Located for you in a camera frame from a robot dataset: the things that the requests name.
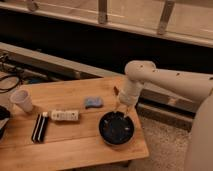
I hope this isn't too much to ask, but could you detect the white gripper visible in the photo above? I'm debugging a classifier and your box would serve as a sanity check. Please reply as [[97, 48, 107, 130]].
[[115, 78, 143, 117]]

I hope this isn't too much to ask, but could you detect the dark ceramic bowl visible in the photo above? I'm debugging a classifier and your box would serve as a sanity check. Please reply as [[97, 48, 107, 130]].
[[99, 111, 135, 145]]

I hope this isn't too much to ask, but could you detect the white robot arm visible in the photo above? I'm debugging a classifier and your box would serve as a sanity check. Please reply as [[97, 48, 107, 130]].
[[118, 60, 213, 171]]

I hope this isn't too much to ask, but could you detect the small red brown object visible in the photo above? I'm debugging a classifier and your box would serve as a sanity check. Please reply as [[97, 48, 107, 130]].
[[113, 86, 120, 96]]

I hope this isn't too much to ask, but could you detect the blue sponge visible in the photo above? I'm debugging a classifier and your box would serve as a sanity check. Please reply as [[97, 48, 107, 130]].
[[84, 97, 103, 108]]

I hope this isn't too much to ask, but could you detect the black white striped case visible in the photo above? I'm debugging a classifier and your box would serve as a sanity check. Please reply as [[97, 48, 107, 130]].
[[31, 112, 49, 143]]

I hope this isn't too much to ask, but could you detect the white plastic cup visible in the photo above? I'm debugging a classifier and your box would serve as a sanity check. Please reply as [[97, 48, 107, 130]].
[[10, 90, 33, 113]]

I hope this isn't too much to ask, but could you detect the black object at left edge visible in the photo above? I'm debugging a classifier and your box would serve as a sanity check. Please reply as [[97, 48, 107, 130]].
[[0, 106, 10, 139]]

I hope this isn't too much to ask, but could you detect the metal bracket middle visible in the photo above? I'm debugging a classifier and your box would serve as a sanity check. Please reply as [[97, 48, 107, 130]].
[[98, 0, 107, 24]]

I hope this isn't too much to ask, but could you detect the metal bracket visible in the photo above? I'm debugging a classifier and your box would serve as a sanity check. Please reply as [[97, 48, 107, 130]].
[[98, 0, 107, 24], [157, 0, 175, 35]]

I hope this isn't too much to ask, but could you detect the black cable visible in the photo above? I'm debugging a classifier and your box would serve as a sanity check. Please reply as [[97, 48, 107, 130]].
[[0, 53, 26, 94]]

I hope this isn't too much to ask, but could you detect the metal bracket right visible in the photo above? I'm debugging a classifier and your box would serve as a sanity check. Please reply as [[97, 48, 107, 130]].
[[157, 0, 175, 35]]

